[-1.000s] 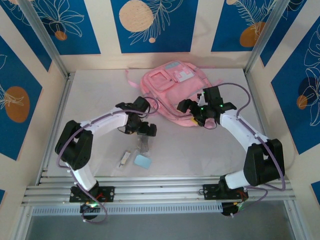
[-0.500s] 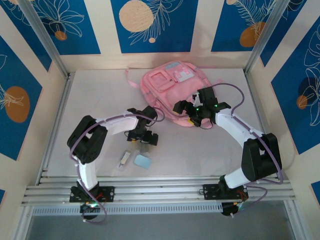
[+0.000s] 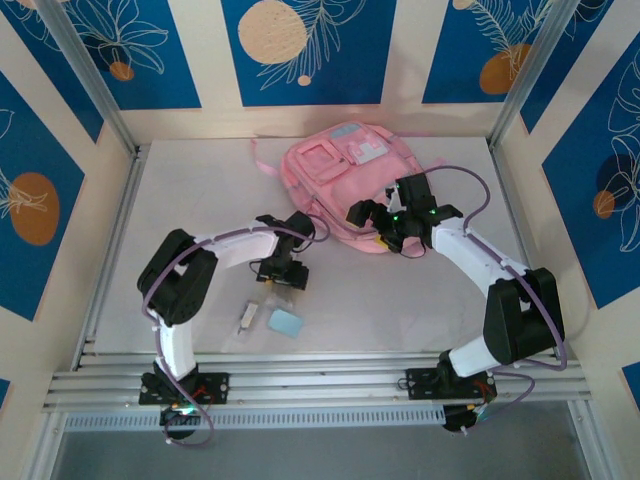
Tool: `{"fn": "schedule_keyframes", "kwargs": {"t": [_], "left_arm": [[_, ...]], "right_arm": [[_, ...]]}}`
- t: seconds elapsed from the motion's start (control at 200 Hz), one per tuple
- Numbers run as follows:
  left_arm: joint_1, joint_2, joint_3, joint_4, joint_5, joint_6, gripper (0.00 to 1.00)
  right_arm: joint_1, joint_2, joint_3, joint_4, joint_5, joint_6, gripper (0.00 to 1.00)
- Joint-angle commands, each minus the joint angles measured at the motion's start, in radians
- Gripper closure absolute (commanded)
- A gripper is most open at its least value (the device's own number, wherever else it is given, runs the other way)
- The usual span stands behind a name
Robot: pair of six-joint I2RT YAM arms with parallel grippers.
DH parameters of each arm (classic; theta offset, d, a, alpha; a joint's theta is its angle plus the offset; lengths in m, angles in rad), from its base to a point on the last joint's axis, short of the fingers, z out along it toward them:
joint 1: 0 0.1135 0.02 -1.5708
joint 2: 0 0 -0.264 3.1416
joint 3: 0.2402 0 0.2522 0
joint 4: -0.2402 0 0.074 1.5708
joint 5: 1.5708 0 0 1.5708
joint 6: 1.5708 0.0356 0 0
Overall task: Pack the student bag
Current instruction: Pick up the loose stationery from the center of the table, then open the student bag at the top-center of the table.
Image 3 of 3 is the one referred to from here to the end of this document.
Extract clear plastic stationery bag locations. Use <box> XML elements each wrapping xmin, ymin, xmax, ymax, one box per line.
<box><xmin>261</xmin><ymin>286</ymin><xmax>299</xmax><ymax>314</ymax></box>

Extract pink student backpack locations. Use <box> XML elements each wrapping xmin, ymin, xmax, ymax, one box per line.
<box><xmin>251</xmin><ymin>121</ymin><xmax>447</xmax><ymax>257</ymax></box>

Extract light blue eraser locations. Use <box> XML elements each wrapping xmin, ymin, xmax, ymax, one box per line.
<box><xmin>264</xmin><ymin>308</ymin><xmax>306</xmax><ymax>341</ymax></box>

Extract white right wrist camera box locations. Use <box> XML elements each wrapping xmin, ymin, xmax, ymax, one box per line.
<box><xmin>385</xmin><ymin>185</ymin><xmax>408</xmax><ymax>213</ymax></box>

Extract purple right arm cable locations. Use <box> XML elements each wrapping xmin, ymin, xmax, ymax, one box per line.
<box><xmin>424</xmin><ymin>166</ymin><xmax>569</xmax><ymax>434</ymax></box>

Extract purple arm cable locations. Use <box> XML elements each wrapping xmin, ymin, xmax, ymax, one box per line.
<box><xmin>142</xmin><ymin>219</ymin><xmax>331</xmax><ymax>447</ymax></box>
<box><xmin>424</xmin><ymin>166</ymin><xmax>569</xmax><ymax>434</ymax></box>

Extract aluminium front frame rails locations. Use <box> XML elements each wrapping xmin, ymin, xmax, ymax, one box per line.
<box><xmin>42</xmin><ymin>352</ymin><xmax>594</xmax><ymax>415</ymax></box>

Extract aluminium right side rail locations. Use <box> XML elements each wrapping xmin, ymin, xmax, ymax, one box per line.
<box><xmin>487</xmin><ymin>143</ymin><xmax>564</xmax><ymax>361</ymax></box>

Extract aluminium rail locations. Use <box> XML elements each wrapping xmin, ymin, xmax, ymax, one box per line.
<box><xmin>487</xmin><ymin>143</ymin><xmax>564</xmax><ymax>361</ymax></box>
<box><xmin>73</xmin><ymin>143</ymin><xmax>152</xmax><ymax>371</ymax></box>

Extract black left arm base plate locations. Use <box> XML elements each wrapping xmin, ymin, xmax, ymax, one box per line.
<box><xmin>138</xmin><ymin>371</ymin><xmax>231</xmax><ymax>407</ymax></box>

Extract grey slotted cable duct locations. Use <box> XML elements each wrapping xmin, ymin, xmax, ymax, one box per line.
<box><xmin>64</xmin><ymin>405</ymin><xmax>447</xmax><ymax>433</ymax></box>

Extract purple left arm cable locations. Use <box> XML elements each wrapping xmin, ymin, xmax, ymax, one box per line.
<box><xmin>142</xmin><ymin>219</ymin><xmax>331</xmax><ymax>447</ymax></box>

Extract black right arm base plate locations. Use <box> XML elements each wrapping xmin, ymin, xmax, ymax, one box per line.
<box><xmin>405</xmin><ymin>366</ymin><xmax>499</xmax><ymax>402</ymax></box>

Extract aluminium left side rail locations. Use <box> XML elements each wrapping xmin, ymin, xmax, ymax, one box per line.
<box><xmin>73</xmin><ymin>143</ymin><xmax>152</xmax><ymax>371</ymax></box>

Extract aluminium right corner post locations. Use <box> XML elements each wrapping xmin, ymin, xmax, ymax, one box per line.
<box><xmin>488</xmin><ymin>0</ymin><xmax>587</xmax><ymax>149</ymax></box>

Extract aluminium corner post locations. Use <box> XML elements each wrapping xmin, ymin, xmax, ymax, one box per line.
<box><xmin>488</xmin><ymin>0</ymin><xmax>587</xmax><ymax>149</ymax></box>
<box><xmin>37</xmin><ymin>0</ymin><xmax>140</xmax><ymax>157</ymax></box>

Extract aluminium left corner post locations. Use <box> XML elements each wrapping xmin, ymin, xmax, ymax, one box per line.
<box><xmin>37</xmin><ymin>0</ymin><xmax>140</xmax><ymax>157</ymax></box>

